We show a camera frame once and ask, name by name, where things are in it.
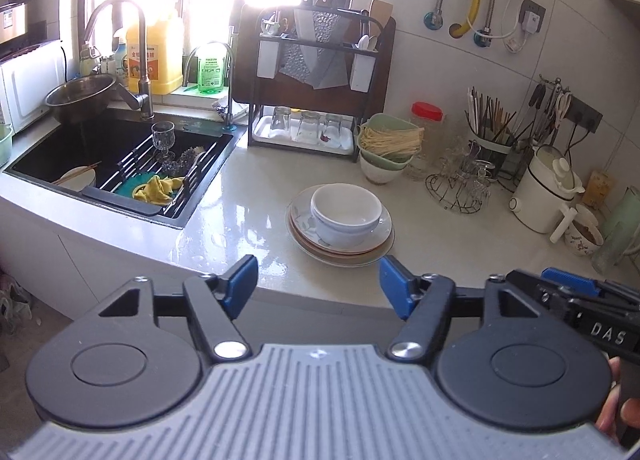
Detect wire glass rack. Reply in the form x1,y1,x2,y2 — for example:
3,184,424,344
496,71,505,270
426,173,492,215

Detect upturned drinking glass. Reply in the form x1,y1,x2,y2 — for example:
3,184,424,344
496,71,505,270
298,111,321,143
270,106,292,141
322,113,343,145

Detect grey wall socket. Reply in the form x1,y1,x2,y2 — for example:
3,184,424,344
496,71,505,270
519,0,547,34

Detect clear jar red lid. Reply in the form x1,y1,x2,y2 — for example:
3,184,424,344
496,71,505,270
407,101,446,178

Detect leaf pattern white plate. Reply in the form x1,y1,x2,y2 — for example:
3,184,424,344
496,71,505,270
288,215,394,261
289,187,393,255

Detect black sink drain rack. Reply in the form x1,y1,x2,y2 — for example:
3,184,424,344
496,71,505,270
82,133,221,216

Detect green sink mat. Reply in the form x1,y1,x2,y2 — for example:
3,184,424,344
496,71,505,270
117,173,151,198

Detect green chopstick holder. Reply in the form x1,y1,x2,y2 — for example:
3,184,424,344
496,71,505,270
470,133,526,186

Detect yellow cloth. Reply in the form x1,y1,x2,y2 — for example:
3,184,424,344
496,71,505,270
132,174,187,206

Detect black sink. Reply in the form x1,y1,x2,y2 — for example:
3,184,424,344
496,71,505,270
4,108,236,230

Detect green glass pitcher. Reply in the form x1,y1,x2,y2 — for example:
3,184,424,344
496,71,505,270
597,185,640,261

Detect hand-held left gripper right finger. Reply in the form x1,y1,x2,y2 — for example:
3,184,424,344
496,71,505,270
379,256,545,362

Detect stemmed glass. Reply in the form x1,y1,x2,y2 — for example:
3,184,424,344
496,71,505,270
151,121,177,163

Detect bundle of chopsticks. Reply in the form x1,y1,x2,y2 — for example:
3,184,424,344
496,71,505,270
465,86,518,143

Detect person's right hand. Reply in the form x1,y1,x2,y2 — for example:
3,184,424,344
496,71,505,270
595,357,625,442

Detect crumpled grey bag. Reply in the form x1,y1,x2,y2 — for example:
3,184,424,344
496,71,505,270
0,274,32,336

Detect white bowl red foot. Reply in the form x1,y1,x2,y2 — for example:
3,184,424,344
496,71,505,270
360,153,408,185

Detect green plastic basin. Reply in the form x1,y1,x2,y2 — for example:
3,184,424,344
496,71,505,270
0,123,13,170

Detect pair of brown chopsticks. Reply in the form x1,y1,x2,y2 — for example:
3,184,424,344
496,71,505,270
51,160,103,186

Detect white utensil cup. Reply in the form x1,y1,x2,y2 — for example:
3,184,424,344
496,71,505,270
256,36,280,77
349,48,373,91

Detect black knife rack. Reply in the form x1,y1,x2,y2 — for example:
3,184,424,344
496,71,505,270
247,8,383,161

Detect yellow packet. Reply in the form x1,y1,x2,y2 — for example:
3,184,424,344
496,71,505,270
582,170,615,208

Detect clear textured glass vase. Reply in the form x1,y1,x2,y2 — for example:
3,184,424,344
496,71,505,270
591,225,626,275

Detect white countertop appliance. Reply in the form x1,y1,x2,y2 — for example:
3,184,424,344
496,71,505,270
0,40,67,135

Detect plain steel cleaver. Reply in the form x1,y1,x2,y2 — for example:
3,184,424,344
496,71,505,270
310,10,352,90

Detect pale blue plastic bowl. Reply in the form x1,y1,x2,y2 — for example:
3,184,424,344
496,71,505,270
314,217,382,247

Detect green colander bowl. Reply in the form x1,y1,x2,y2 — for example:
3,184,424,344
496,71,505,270
354,113,425,172

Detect small steel faucet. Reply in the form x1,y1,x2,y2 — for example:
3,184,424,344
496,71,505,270
182,40,237,128

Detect yellow detergent jug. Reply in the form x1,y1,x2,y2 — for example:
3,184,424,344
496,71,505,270
125,15,185,96

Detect steel basin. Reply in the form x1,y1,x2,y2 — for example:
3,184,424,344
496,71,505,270
45,74,118,125

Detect white electric cooking pot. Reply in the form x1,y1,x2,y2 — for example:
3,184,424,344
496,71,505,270
509,144,586,245

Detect white tray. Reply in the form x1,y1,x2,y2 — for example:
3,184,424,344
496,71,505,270
250,113,358,157

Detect metal hook rail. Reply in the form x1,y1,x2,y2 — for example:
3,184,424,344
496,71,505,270
537,74,573,91

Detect tall steel faucet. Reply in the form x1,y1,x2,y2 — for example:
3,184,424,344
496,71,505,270
82,0,156,121

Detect dried noodles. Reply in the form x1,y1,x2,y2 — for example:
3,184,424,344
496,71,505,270
359,124,425,157

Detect small grey bottle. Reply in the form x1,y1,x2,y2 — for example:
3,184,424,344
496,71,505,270
79,43,101,77

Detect plain white ceramic bowl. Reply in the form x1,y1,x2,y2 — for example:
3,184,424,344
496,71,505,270
311,183,383,234

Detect hammered steel cleaver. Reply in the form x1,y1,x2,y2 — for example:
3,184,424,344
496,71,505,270
278,9,331,80

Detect green detergent bottle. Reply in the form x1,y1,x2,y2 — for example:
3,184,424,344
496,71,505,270
197,43,225,94

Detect grey scouring pad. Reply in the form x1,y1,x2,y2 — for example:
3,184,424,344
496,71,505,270
161,147,197,176

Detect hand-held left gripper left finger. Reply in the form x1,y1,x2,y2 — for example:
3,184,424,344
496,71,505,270
97,255,260,362

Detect black wall outlet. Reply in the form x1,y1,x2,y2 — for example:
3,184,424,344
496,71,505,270
562,95,603,133

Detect cluster of clear glass cups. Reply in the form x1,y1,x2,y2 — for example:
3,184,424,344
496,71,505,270
440,140,496,201

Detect pink flower white plate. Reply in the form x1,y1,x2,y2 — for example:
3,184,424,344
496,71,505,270
287,210,396,268

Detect silver box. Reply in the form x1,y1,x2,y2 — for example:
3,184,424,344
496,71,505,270
0,1,28,46

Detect floral bowl brown contents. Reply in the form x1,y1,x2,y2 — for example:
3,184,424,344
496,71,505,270
565,210,605,257

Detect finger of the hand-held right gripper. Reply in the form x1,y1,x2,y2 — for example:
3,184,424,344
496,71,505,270
506,269,557,299
542,267,640,302

